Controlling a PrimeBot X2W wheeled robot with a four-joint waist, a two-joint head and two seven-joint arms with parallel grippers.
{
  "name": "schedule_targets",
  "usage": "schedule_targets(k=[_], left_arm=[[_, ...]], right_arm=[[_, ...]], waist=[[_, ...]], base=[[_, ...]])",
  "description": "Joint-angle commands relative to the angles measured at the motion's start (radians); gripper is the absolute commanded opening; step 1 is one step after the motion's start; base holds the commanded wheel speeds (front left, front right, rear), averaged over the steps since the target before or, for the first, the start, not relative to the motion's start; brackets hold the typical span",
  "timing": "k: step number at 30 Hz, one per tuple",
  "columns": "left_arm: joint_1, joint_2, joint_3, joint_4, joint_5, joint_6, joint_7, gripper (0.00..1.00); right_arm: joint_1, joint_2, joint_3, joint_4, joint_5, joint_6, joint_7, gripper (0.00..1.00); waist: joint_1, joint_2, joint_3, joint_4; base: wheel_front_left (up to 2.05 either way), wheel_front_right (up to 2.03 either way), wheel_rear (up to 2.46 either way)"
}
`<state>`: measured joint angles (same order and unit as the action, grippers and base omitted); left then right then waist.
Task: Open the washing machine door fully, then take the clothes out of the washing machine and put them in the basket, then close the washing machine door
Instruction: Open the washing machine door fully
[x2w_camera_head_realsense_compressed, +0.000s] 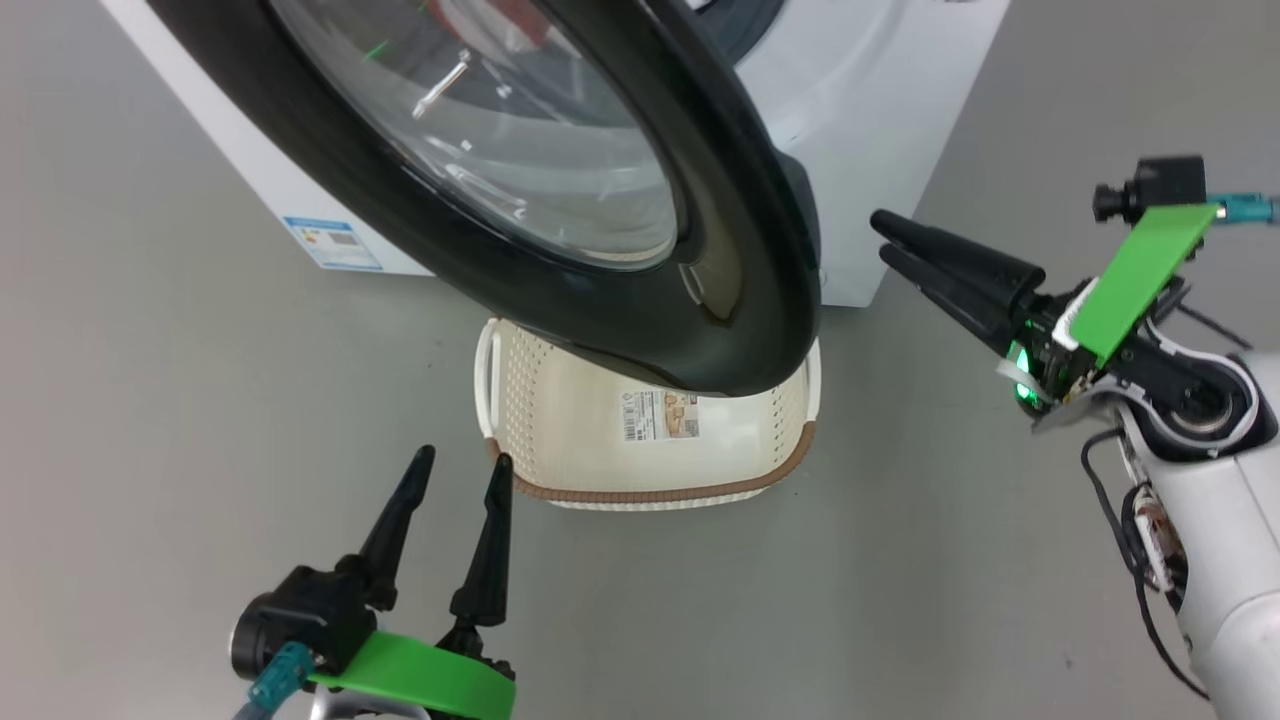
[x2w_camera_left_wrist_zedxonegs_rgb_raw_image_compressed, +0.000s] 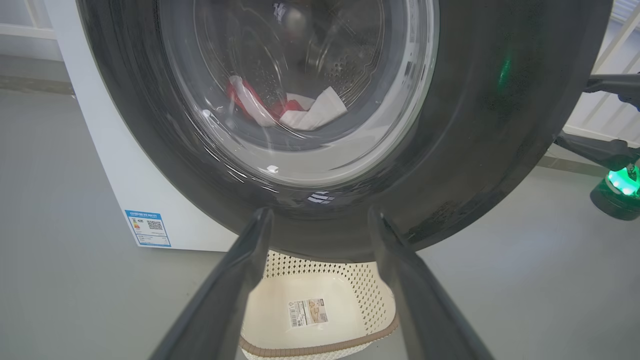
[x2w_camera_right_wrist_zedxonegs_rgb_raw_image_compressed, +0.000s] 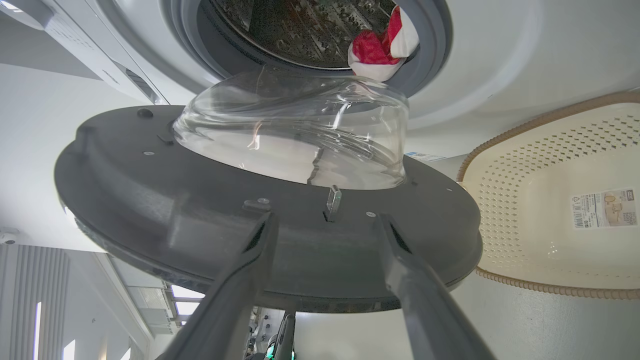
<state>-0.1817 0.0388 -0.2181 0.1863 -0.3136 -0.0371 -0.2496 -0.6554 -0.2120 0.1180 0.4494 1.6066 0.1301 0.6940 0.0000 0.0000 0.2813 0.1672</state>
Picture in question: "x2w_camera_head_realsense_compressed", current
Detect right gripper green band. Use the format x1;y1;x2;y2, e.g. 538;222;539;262
869;203;1223;433

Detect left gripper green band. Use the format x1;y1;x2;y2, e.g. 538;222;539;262
310;445;517;720

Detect black round glass washer door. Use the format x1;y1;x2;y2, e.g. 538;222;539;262
148;0;823;398

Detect cream perforated laundry basket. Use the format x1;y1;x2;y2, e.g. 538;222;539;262
474;317;823;512

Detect white front-load washing machine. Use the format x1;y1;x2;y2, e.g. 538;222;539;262
100;0;1011;309

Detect grey rubber door gasket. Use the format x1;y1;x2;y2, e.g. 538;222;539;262
690;0;791;66

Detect paper barcode label sticker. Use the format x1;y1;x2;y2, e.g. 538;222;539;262
620;390;701;443

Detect blue white energy label sticker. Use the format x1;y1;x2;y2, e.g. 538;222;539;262
283;215;384;272

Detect teal left camera cable connector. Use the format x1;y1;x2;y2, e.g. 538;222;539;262
235;642;316;720

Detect teal camera cable connector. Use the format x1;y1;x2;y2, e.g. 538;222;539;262
1205;192;1280;226
235;642;316;720

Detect teal right camera cable connector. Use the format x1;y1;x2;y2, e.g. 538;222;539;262
1205;192;1280;226

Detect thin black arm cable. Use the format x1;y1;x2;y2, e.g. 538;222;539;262
1080;428;1211;701

